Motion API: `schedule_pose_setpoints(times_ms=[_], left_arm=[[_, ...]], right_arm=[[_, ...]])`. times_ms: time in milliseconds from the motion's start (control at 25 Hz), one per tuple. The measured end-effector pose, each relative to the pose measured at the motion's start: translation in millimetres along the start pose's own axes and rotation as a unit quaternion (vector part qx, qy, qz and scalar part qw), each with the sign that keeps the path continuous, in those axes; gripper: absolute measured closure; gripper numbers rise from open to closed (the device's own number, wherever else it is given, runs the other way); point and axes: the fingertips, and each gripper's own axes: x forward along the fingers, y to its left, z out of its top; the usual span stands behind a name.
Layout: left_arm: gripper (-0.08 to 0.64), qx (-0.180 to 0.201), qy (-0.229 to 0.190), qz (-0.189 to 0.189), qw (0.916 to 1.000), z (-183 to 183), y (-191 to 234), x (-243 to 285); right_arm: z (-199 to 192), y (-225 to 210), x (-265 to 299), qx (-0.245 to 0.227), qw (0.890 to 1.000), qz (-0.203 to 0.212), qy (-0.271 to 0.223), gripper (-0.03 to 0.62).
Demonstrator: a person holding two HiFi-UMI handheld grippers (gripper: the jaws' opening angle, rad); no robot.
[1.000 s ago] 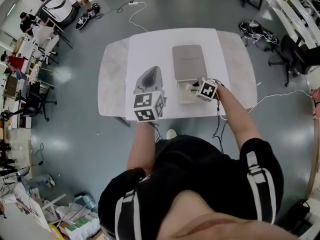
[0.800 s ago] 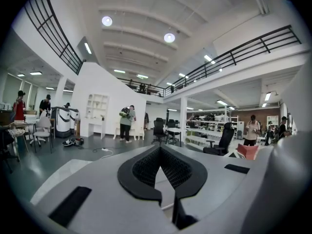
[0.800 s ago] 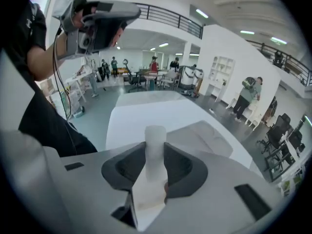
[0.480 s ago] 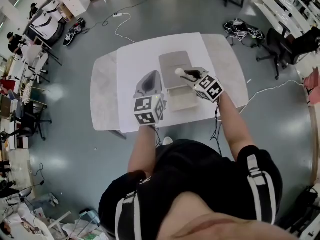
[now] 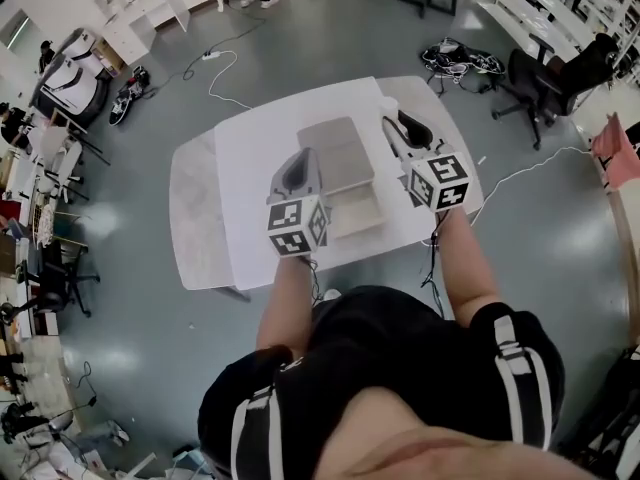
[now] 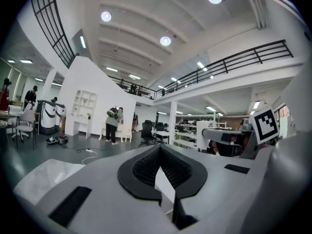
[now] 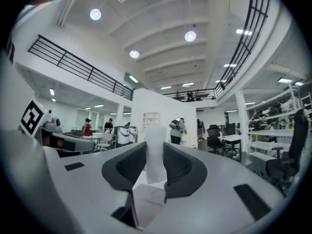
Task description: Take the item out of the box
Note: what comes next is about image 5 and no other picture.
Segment black white floor device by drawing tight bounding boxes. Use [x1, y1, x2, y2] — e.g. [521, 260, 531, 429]
[108, 65, 152, 128]

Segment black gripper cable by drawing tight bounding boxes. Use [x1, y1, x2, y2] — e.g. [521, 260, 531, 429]
[304, 256, 325, 305]
[421, 212, 447, 319]

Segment pink cloth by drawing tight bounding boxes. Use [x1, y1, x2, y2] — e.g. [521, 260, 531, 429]
[590, 111, 640, 190]

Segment white table sheet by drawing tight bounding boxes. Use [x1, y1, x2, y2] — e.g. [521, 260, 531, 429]
[213, 76, 437, 292]

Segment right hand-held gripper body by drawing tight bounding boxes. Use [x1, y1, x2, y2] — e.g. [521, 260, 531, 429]
[400, 149, 472, 214]

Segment white black robot base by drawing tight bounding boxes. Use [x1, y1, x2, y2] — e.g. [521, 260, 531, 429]
[53, 27, 97, 62]
[29, 50, 112, 130]

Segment white shelf unit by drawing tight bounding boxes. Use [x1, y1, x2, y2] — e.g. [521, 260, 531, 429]
[77, 0, 192, 68]

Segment person's left forearm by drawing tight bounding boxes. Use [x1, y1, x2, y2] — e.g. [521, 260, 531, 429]
[255, 255, 321, 360]

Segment grey marble table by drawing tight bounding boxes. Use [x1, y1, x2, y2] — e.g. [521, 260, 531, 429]
[168, 75, 485, 303]

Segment white power cable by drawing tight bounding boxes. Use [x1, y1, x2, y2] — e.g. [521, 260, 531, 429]
[419, 146, 596, 247]
[207, 50, 254, 112]

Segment person's right forearm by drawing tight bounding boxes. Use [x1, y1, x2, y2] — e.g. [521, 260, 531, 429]
[432, 207, 502, 328]

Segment black office chair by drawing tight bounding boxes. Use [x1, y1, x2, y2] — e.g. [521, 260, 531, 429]
[28, 240, 102, 319]
[491, 31, 622, 152]

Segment person's black striped shirt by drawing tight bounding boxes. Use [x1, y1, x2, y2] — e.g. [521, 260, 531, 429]
[196, 285, 567, 480]

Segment person's bare chin and chest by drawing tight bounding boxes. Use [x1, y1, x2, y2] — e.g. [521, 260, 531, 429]
[313, 385, 601, 480]

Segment white chair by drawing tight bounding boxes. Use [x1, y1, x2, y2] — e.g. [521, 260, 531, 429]
[35, 135, 92, 205]

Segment tangled cable pile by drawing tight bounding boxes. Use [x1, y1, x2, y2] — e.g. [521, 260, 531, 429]
[420, 36, 507, 97]

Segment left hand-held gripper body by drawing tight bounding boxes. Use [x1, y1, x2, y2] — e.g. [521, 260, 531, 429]
[265, 188, 330, 259]

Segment white metal storage rack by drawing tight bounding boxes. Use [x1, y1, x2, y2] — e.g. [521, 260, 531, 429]
[469, 0, 640, 92]

